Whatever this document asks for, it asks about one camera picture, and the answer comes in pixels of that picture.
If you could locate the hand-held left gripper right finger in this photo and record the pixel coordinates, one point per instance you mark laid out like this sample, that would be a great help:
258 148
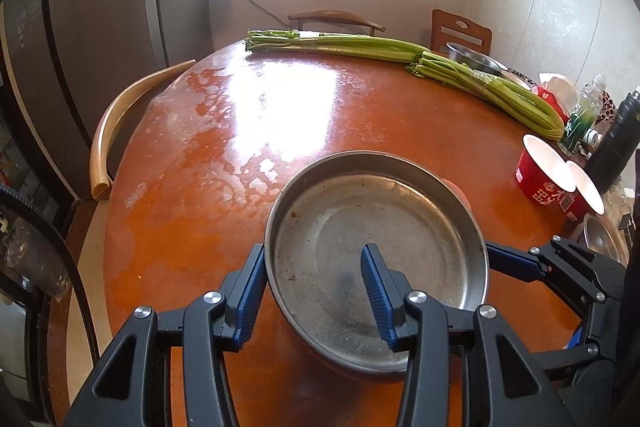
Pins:
377 297

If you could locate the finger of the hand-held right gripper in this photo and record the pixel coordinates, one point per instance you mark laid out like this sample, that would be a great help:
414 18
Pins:
512 259
575 354

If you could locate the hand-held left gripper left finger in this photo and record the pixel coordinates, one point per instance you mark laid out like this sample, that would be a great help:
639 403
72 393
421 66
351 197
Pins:
250 297

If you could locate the shallow steel plate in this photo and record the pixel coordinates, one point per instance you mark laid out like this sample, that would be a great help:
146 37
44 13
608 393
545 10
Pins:
350 227

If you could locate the red paper bowl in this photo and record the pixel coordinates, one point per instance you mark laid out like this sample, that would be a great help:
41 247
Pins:
585 192
540 172

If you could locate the large steel bowl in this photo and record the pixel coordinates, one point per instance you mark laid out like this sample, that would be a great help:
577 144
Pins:
602 237

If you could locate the clear bottle green label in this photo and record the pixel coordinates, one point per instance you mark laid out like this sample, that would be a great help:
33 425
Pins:
580 122

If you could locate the black thermos flask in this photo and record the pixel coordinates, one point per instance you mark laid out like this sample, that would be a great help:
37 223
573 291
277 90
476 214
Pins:
615 142

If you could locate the red food packet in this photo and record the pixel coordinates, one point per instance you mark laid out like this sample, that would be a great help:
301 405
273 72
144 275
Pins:
547 99

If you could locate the thick celery bunch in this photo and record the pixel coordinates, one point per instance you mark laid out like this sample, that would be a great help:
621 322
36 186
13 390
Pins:
500 94

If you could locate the white plastic bag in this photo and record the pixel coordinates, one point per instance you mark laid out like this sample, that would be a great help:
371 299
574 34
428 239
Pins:
562 87

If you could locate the spotted soft toy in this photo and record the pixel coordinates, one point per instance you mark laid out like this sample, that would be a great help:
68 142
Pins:
607 107

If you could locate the small steel bowl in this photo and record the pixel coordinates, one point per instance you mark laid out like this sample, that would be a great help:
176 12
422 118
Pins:
475 57

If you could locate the light curved-back wooden chair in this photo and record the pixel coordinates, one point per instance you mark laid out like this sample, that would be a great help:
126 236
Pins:
102 142

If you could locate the clear plastic bag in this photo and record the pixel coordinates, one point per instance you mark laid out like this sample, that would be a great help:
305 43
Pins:
35 257

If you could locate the brown chair with cutout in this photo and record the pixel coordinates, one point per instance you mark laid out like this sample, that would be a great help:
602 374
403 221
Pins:
465 32

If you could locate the long thin celery bunch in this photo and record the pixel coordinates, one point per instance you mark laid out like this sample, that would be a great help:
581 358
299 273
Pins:
340 43

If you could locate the dark curved-back wooden chair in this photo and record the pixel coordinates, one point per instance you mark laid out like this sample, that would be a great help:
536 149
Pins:
335 16

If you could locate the grey refrigerator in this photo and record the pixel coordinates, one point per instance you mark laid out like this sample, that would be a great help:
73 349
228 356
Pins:
75 32

